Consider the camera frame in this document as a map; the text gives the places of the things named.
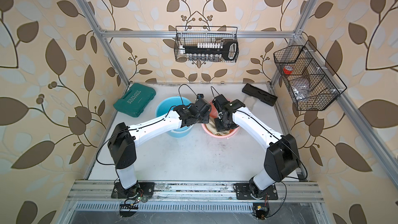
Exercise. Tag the blue plastic bucket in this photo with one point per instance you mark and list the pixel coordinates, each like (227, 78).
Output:
(164, 107)

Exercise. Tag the beige cleaning cloth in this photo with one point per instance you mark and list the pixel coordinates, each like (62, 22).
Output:
(210, 129)

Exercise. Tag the black wire basket wall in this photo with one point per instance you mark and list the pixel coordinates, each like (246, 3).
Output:
(325, 84)
(203, 34)

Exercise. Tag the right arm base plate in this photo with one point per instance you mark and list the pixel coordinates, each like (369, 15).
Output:
(249, 191)

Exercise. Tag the black wire basket back wall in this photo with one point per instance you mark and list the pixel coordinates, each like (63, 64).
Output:
(203, 34)

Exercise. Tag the black plastic tray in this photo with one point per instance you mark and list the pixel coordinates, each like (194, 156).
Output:
(260, 94)

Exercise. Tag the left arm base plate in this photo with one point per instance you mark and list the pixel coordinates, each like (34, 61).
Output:
(133, 190)

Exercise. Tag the green tool case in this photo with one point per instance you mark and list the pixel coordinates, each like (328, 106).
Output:
(135, 100)

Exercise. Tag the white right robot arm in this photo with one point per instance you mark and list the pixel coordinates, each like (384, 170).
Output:
(281, 152)

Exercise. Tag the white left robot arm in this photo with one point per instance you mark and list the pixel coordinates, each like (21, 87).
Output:
(125, 139)

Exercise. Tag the clear plastic bag in basket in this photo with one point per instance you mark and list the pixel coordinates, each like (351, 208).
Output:
(301, 89)

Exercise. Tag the pink plastic bucket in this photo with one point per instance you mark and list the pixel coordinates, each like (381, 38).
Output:
(214, 115)

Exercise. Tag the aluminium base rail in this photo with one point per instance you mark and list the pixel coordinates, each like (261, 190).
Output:
(189, 196)

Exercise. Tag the black socket set holder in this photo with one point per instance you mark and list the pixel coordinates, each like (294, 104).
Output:
(223, 51)

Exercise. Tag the clear bag with white part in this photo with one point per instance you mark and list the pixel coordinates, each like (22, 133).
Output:
(250, 102)

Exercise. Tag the black wire basket right wall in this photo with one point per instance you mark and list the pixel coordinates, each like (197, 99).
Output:
(325, 84)

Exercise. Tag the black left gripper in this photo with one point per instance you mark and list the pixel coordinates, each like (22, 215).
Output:
(207, 114)

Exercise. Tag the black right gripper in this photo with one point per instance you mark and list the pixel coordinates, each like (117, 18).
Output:
(220, 128)

